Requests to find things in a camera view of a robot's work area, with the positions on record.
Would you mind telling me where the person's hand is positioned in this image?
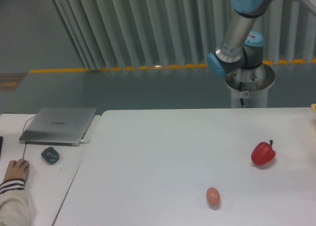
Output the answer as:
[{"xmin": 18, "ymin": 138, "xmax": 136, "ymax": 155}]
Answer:
[{"xmin": 3, "ymin": 159, "xmax": 26, "ymax": 181}]

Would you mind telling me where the white striped sleeve forearm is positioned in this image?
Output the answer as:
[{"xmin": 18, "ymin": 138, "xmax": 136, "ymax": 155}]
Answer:
[{"xmin": 0, "ymin": 178, "xmax": 32, "ymax": 226}]

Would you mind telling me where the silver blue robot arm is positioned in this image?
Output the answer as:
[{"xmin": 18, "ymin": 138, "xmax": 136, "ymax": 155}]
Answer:
[{"xmin": 207, "ymin": 0, "xmax": 316, "ymax": 77}]

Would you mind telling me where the red bell pepper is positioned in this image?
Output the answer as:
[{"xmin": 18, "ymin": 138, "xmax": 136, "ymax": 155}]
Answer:
[{"xmin": 251, "ymin": 140, "xmax": 276, "ymax": 166}]

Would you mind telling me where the wooden basket corner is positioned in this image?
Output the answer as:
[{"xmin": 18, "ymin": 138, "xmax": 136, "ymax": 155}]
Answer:
[{"xmin": 311, "ymin": 104, "xmax": 316, "ymax": 113}]

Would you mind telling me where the dark grey earbuds case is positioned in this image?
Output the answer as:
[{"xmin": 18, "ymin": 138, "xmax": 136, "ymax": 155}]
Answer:
[{"xmin": 41, "ymin": 147, "xmax": 60, "ymax": 165}]

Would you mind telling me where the black keyboard edge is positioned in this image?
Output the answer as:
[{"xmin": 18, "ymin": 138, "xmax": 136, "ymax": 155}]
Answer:
[{"xmin": 0, "ymin": 136, "xmax": 4, "ymax": 157}]

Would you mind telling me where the silver closed laptop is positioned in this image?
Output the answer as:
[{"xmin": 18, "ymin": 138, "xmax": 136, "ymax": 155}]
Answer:
[{"xmin": 19, "ymin": 108, "xmax": 97, "ymax": 146}]

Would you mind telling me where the grey pleated curtain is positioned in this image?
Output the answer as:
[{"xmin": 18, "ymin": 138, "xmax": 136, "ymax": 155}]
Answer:
[{"xmin": 52, "ymin": 0, "xmax": 316, "ymax": 70}]

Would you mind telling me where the brown egg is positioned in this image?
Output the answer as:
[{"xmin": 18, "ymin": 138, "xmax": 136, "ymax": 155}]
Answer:
[{"xmin": 206, "ymin": 187, "xmax": 220, "ymax": 206}]

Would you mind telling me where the black mouse cable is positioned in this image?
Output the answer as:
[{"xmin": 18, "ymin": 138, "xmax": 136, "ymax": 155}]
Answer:
[{"xmin": 23, "ymin": 114, "xmax": 37, "ymax": 160}]

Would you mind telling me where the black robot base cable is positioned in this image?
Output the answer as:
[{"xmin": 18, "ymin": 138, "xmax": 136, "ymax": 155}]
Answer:
[{"xmin": 238, "ymin": 81, "xmax": 245, "ymax": 109}]

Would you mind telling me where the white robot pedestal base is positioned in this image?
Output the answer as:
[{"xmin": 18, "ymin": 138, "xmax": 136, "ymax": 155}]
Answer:
[{"xmin": 225, "ymin": 64, "xmax": 276, "ymax": 108}]

